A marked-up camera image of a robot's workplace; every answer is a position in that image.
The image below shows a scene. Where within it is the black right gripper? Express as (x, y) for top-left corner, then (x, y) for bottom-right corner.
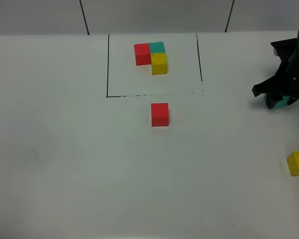
(252, 46), (299, 109)

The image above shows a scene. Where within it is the teal template block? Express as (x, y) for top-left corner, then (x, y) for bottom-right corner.
(149, 41), (165, 54)

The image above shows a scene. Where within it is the yellow template block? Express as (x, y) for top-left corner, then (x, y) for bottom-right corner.
(150, 52), (167, 75)

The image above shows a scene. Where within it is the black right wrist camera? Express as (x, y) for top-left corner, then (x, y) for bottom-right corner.
(271, 38), (298, 61)

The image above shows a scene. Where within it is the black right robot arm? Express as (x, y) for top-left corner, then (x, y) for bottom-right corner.
(252, 30), (299, 109)

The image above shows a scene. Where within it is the red template block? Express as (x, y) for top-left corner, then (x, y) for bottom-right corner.
(134, 43), (151, 66)

